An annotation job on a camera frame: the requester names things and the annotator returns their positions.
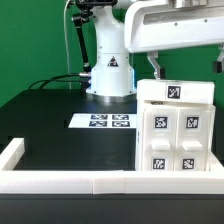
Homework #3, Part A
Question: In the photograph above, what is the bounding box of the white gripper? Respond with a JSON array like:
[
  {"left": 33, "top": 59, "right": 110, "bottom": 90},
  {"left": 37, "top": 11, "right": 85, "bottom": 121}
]
[{"left": 124, "top": 0, "right": 224, "bottom": 79}]

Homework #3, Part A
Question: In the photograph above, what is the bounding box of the white cabinet top block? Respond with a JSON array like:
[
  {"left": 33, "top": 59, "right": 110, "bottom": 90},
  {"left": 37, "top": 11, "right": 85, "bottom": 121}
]
[{"left": 137, "top": 79, "right": 215, "bottom": 104}]

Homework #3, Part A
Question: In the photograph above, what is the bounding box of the white cabinet body box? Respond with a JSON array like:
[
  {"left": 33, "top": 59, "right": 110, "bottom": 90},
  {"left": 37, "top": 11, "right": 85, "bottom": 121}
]
[{"left": 135, "top": 101, "right": 216, "bottom": 171}]

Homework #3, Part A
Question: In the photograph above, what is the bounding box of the white cabinet door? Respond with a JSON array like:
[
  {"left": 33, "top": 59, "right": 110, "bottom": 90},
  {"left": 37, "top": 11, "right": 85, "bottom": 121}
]
[
  {"left": 141, "top": 105, "right": 177, "bottom": 171},
  {"left": 174, "top": 105, "right": 210, "bottom": 171}
]

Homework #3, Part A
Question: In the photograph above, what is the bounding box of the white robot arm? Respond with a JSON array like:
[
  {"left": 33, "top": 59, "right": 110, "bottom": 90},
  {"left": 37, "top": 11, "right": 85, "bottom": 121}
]
[{"left": 86, "top": 0, "right": 224, "bottom": 102}]

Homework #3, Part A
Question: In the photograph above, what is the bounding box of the white marker sheet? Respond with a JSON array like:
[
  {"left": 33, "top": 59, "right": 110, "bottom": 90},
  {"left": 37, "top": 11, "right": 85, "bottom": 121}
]
[{"left": 69, "top": 113, "right": 136, "bottom": 129}]

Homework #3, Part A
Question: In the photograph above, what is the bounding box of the white U-shaped fence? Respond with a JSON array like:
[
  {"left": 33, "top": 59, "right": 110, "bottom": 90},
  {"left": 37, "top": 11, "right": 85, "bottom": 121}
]
[{"left": 0, "top": 138, "right": 224, "bottom": 194}]

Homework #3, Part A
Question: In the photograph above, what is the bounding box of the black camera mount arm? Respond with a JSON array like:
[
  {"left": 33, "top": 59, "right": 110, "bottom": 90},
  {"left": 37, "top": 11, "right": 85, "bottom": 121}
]
[{"left": 71, "top": 0, "right": 118, "bottom": 73}]

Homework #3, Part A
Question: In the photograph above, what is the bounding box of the white cable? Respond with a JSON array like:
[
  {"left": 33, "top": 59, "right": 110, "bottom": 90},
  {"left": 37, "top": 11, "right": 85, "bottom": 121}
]
[{"left": 62, "top": 0, "right": 76, "bottom": 90}]

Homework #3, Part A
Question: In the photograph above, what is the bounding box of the black cable bundle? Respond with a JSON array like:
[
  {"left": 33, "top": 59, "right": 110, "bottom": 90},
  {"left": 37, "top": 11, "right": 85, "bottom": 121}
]
[{"left": 27, "top": 72, "right": 92, "bottom": 90}]

